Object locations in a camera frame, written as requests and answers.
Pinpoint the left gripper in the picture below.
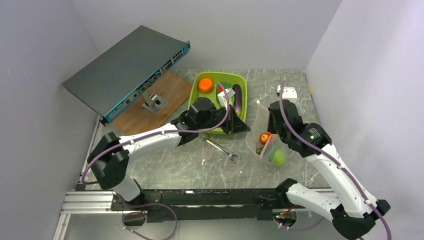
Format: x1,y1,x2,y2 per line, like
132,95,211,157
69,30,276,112
197,105,251,135

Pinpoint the metal stand bracket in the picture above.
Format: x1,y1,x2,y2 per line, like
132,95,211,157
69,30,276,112
141,91,168,115

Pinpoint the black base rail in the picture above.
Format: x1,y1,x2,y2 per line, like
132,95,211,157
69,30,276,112
111,188,292,223

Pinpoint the green apple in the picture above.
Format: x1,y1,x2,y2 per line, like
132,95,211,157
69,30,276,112
272,149,287,166

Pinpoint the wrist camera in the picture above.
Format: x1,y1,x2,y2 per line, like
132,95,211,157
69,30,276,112
276,85,298,103
216,88,235,108

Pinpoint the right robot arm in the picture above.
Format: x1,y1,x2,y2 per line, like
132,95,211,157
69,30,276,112
268,99,392,240

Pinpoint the wooden board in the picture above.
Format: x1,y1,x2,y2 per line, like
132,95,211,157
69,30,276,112
111,72,192,136

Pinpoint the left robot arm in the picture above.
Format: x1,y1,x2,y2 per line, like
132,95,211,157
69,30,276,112
85,97,251,210

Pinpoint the grey network switch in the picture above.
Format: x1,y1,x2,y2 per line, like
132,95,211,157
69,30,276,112
62,25,191,126

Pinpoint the bok choy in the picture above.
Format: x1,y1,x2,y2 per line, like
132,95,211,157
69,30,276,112
215,81,233,96

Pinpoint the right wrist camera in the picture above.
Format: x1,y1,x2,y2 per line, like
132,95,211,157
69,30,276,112
276,85,298,103

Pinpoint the purple eggplant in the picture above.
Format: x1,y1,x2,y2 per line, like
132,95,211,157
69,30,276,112
232,84,242,117

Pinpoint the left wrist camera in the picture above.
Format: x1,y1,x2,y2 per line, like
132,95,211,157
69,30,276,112
216,88,235,108

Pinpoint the clear zip top bag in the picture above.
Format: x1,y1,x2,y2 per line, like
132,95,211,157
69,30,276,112
245,100,289,167

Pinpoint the orange tangerine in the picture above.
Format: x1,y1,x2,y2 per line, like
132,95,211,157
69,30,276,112
197,78,214,94

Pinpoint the silver wrench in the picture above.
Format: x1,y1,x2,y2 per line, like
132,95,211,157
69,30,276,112
199,133,241,164

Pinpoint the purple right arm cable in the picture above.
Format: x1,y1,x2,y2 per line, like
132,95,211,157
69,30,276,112
279,81,393,240

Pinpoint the red apple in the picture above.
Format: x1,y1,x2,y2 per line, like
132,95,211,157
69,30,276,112
259,132,272,146

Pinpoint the green plastic basin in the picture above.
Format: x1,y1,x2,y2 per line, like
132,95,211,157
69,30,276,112
188,71,248,122

